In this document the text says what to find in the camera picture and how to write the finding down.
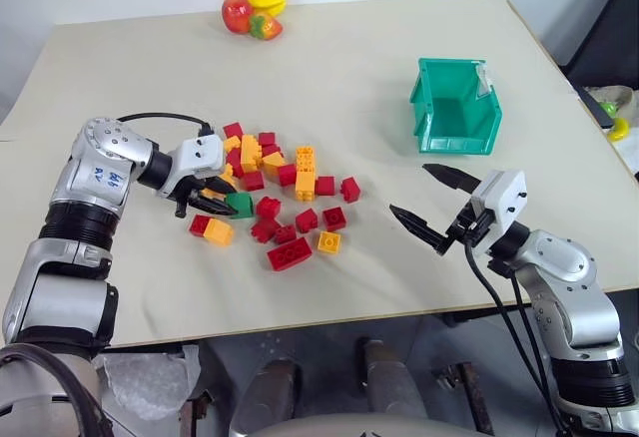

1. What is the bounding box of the long red toy block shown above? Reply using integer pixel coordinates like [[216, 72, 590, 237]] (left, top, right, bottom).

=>
[[266, 236, 315, 272]]

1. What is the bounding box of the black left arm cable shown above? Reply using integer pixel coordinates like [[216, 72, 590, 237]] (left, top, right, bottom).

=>
[[115, 112, 215, 138]]

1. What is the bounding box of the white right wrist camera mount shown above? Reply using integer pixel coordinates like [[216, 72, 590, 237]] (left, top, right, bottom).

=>
[[467, 169, 528, 260]]

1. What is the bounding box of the black furniture piece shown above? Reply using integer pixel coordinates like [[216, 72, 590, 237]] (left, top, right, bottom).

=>
[[562, 0, 639, 90]]

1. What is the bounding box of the clear plastic label tag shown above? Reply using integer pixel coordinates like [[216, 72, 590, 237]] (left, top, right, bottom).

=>
[[472, 59, 496, 102]]

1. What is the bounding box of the rusty metal bar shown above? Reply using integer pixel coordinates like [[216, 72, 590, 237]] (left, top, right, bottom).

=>
[[450, 360, 496, 437]]

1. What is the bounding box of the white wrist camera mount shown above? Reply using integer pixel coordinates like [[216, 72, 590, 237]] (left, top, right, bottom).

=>
[[467, 169, 528, 260], [157, 136, 227, 200]]

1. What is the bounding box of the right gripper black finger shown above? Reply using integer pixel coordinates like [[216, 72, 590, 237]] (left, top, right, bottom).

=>
[[388, 203, 454, 257], [421, 163, 483, 195]]

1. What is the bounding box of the teal plastic bin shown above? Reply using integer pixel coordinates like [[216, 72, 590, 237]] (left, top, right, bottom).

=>
[[408, 56, 504, 157]]

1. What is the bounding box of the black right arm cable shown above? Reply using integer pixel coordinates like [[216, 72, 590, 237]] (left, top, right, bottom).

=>
[[507, 265, 570, 437], [463, 240, 568, 437]]

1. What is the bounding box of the dark rounded robot leg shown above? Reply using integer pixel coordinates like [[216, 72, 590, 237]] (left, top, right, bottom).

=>
[[231, 358, 304, 437], [354, 337, 429, 421]]

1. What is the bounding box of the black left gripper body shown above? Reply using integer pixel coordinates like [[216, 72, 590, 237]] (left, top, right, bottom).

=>
[[173, 175, 222, 219]]

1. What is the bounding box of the clear plastic wrap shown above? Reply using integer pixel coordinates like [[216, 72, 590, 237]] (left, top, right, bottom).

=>
[[93, 343, 202, 422]]

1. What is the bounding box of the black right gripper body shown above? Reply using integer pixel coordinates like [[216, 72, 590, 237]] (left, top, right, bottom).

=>
[[445, 199, 495, 248]]

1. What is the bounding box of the red toy apple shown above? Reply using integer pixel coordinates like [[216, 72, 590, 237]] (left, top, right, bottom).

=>
[[221, 0, 257, 36]]

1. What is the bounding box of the yellow toy banana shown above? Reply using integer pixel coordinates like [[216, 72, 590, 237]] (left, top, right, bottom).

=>
[[607, 117, 632, 144]]

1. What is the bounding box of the grey robot torso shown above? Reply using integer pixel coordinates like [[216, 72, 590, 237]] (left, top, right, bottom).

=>
[[248, 412, 483, 437]]

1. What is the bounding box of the tall yellow toy block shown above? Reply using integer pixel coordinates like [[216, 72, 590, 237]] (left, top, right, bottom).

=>
[[294, 145, 318, 176], [239, 133, 264, 176]]

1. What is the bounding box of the red toy strawberry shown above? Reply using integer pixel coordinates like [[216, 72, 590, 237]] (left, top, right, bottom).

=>
[[248, 13, 285, 42]]

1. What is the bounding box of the brown thick cable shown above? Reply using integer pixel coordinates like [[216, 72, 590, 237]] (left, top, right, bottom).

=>
[[0, 340, 115, 437]]

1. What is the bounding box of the green toy block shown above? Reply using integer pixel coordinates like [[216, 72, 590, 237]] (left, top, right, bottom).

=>
[[224, 192, 256, 220]]

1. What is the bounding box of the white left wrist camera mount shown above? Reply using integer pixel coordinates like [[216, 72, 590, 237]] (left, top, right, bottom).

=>
[[157, 136, 227, 200]]

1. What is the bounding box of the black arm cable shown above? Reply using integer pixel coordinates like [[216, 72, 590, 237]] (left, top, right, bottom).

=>
[[463, 240, 568, 437], [507, 265, 570, 437], [115, 112, 215, 138]]

